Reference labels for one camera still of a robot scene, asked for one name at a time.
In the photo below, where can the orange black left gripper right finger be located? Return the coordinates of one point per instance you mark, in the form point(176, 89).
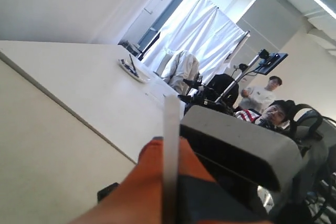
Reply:
point(200, 199)

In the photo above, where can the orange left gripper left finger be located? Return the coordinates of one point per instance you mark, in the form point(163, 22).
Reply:
point(139, 198)

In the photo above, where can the seated person with headset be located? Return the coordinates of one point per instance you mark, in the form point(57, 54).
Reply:
point(274, 116)

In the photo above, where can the standing person in white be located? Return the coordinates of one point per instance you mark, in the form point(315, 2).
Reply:
point(259, 98)

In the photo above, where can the white plate with utensils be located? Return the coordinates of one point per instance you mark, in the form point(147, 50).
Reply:
point(128, 65)

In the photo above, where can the monitor on stand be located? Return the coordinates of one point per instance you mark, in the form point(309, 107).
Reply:
point(263, 63)

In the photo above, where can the white backdrop curtain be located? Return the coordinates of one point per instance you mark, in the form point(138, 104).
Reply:
point(201, 28)

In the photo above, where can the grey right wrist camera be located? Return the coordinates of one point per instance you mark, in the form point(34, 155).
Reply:
point(252, 152)

